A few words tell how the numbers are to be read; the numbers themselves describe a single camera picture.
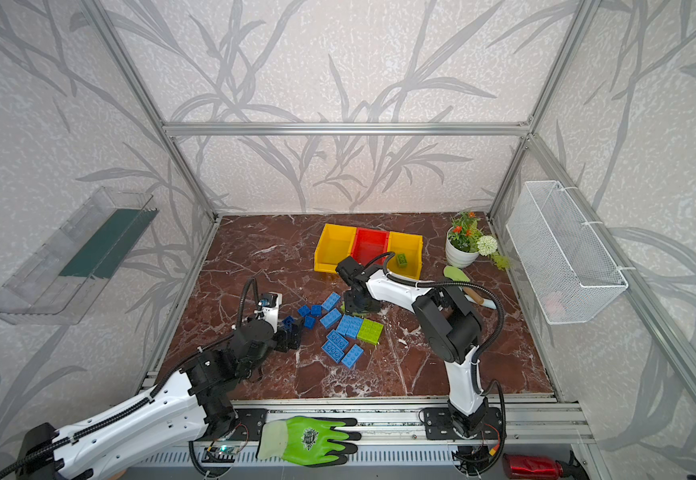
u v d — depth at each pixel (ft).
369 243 3.29
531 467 2.15
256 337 1.86
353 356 2.75
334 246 3.48
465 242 3.24
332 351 2.83
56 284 2.09
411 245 3.47
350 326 2.91
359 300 2.60
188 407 1.70
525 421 2.47
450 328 1.65
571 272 2.00
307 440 2.32
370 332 2.91
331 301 3.12
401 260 3.44
